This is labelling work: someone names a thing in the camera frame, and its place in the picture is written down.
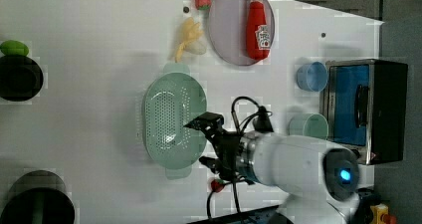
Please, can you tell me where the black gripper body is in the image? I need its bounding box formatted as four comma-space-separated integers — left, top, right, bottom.
202, 127, 241, 181

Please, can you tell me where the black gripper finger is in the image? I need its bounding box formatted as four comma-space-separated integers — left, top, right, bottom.
185, 112, 223, 131
199, 156, 221, 174

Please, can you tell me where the green plastic strainer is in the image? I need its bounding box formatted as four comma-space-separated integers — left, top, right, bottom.
142, 63, 207, 180

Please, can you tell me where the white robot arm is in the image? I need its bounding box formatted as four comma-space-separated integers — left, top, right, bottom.
185, 112, 359, 224

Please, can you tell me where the strawberry toy near edge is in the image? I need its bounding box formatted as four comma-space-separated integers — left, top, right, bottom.
210, 178, 228, 193

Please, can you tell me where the green plastic cup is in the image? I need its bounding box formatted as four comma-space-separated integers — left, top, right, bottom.
288, 113, 328, 139

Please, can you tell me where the peeled banana toy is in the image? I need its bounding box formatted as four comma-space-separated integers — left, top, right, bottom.
174, 17, 207, 63

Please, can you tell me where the red ketchup bottle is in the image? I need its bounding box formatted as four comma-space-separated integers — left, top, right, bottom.
246, 0, 271, 61

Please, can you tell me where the purple round plate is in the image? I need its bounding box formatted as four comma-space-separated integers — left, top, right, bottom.
208, 0, 275, 66

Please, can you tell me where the blue plastic cup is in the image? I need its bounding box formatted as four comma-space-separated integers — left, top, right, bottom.
296, 62, 328, 92

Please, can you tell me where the strawberry toy near plate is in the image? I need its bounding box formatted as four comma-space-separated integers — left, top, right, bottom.
195, 0, 212, 11

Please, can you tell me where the black toaster oven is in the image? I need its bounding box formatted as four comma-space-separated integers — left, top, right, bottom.
319, 59, 408, 165

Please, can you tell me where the black cylinder cup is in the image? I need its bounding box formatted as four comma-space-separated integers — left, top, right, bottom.
0, 56, 44, 102

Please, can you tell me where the green marker object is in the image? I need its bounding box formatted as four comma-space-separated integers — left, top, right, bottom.
0, 40, 29, 56

